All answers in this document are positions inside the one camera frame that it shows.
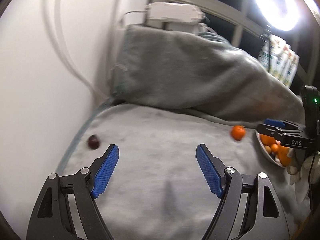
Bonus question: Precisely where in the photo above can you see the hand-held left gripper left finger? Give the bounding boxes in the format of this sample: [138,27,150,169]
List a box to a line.
[26,144,120,240]

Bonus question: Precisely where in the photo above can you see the folded grey blanket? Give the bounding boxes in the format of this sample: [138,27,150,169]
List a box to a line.
[110,24,310,130]

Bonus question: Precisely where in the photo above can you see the person's right hand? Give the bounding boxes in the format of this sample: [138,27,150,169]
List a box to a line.
[287,152,320,203]

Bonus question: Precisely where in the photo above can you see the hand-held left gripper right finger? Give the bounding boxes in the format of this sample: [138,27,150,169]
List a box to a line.
[195,144,290,240]

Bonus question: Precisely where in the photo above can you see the dark plum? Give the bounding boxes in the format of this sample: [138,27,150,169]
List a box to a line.
[87,134,101,151]

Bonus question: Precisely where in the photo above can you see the light grey bed blanket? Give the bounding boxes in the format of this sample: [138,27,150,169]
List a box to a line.
[54,102,313,240]

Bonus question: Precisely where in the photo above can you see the white plastic box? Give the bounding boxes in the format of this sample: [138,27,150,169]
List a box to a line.
[146,2,203,30]

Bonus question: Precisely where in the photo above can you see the white wall cable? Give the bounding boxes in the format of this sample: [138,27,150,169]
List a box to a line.
[42,0,113,101]

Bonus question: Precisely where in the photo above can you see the white floral plate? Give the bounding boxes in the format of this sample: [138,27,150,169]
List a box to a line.
[255,129,298,168]

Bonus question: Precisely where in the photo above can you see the small mandarin with stem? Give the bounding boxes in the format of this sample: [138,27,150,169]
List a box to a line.
[230,125,246,141]

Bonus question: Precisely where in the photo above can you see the person's right forearm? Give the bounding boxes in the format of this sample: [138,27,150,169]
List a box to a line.
[307,187,320,240]

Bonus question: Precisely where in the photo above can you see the large smooth orange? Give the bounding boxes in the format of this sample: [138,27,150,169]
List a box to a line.
[259,134,277,146]

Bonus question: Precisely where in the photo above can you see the ring light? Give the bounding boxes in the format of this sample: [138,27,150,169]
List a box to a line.
[253,0,300,32]

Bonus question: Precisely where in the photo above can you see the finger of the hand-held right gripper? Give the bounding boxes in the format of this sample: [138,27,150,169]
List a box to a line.
[264,118,300,130]
[257,123,284,143]

